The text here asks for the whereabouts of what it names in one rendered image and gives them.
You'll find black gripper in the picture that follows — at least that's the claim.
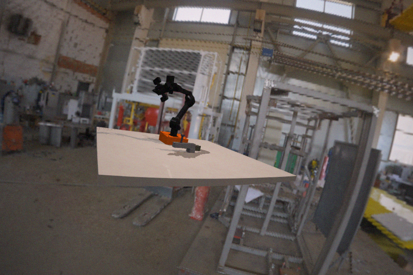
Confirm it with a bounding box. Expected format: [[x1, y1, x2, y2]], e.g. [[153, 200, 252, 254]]
[[152, 77, 168, 102]]

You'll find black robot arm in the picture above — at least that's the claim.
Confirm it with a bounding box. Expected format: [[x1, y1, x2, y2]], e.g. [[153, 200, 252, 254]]
[[164, 75, 195, 137]]

